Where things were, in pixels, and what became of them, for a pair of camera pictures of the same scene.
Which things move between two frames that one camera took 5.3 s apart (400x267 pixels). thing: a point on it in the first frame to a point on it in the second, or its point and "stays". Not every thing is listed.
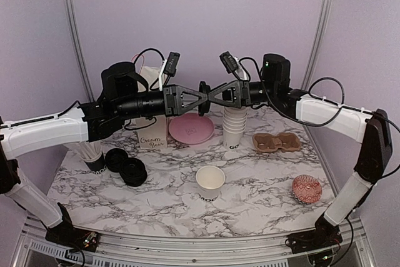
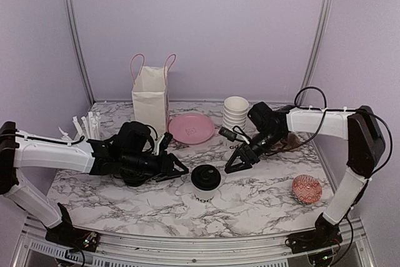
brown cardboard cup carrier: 287,141 stays
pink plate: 191,128 stays
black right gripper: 240,94 to 252,157
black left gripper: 172,94 to 166,169
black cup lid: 204,107 to 205,177
